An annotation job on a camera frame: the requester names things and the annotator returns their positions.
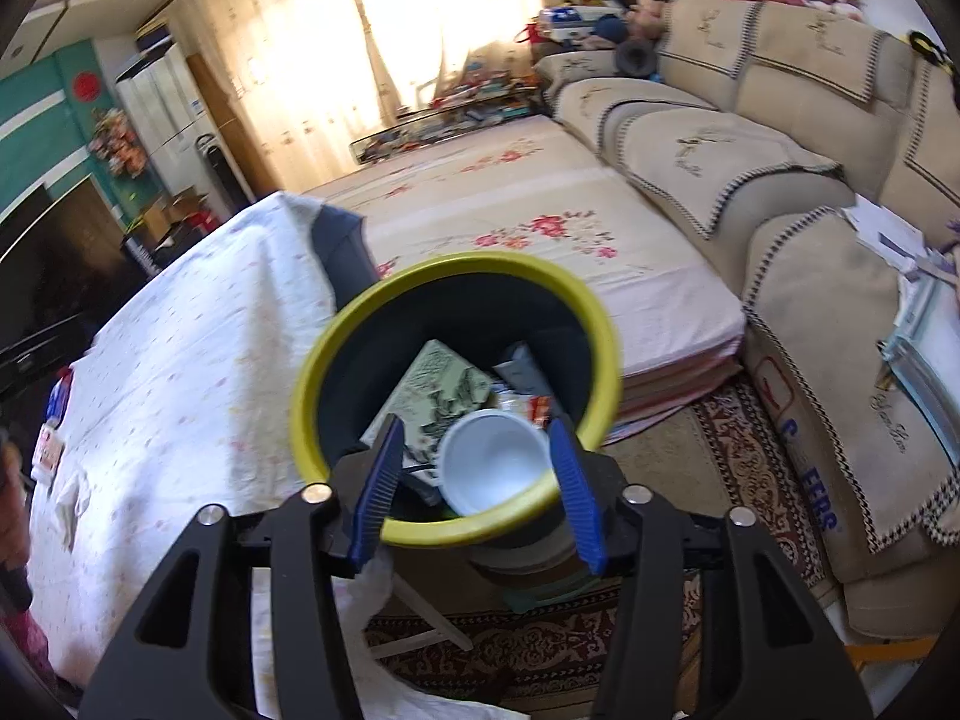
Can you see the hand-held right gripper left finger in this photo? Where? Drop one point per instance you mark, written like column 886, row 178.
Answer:
column 379, row 487

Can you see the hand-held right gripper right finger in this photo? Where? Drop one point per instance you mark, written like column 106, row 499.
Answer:
column 577, row 495

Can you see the white paper cup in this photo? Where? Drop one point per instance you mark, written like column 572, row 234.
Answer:
column 491, row 465

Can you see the yellow rimmed black trash bin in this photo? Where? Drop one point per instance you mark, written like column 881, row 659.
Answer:
column 360, row 390

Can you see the person's left forearm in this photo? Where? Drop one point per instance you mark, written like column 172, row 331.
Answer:
column 26, row 645

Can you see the red white wrapper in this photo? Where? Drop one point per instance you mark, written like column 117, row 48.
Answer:
column 529, row 409

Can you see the green printed flat box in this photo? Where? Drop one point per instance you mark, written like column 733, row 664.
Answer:
column 435, row 390

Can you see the dark blue packet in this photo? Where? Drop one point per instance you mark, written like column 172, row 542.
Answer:
column 521, row 367

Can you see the patterned brown carpet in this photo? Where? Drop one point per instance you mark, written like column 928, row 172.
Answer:
column 750, row 465

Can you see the white speckled table cloth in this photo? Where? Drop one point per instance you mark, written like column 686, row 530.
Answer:
column 187, row 390

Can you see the dark blue chair back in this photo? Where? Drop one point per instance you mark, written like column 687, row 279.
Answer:
column 341, row 255

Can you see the beige sectional sofa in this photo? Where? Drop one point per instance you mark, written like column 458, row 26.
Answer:
column 825, row 330

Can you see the floral cream mattress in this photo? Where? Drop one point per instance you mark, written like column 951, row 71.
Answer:
column 525, row 187

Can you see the pink card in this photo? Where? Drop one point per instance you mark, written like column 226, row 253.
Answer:
column 49, row 459

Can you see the blue red packet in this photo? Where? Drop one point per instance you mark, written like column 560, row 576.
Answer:
column 58, row 399

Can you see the open cardboard box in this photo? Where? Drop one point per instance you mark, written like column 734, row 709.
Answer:
column 176, row 214

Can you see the black tower appliance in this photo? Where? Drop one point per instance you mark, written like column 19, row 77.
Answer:
column 225, row 172

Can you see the cluttered low glass table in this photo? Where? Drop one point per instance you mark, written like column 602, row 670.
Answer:
column 450, row 112

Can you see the pile of papers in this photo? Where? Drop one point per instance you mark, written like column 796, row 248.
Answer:
column 915, row 300

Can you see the black television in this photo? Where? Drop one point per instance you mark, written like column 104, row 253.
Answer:
column 60, row 262

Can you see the colourful hanging decoration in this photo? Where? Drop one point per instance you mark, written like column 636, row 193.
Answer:
column 120, row 142

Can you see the white cabinet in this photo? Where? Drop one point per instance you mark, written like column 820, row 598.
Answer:
column 172, row 105

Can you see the dark grey round cushion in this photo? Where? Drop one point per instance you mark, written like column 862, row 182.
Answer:
column 636, row 58

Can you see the cream patterned curtain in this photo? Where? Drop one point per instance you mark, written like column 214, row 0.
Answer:
column 337, row 30

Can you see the blue white box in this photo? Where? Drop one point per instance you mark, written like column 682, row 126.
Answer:
column 577, row 21

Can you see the pink plush doll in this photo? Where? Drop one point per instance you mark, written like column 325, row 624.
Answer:
column 646, row 11

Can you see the yellow black plush toy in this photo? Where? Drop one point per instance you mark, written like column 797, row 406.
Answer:
column 930, row 52

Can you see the white table leg frame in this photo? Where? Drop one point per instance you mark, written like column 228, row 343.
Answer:
column 427, row 615

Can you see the red round wall sticker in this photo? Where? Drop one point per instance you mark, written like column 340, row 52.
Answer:
column 88, row 85

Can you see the green wall panel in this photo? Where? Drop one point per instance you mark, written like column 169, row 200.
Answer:
column 45, row 112

